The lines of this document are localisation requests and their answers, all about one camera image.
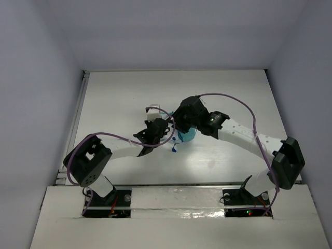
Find aluminium rail with foil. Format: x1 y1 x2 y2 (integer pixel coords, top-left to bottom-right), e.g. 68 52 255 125
43 185 315 220

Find blue headphone cable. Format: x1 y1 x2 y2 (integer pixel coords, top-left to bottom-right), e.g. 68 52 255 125
170 111 182 154

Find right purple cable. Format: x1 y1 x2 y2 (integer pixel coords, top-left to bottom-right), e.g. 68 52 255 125
199 93 281 217

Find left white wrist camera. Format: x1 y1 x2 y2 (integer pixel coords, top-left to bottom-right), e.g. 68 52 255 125
146 104 161 121

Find teal cat-ear headphones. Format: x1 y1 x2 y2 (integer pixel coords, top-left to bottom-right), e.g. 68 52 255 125
163 114 197 144

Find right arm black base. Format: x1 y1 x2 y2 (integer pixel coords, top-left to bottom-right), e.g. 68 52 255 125
219 175 273 218

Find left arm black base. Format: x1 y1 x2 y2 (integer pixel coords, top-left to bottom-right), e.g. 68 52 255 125
81 187 132 218

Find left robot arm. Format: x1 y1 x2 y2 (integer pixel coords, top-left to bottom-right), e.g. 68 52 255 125
63 118 170 204

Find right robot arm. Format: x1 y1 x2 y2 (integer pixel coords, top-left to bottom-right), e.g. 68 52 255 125
172 95 305 204

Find left side aluminium rail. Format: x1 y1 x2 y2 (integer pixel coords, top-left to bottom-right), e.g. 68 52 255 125
53 70 90 186

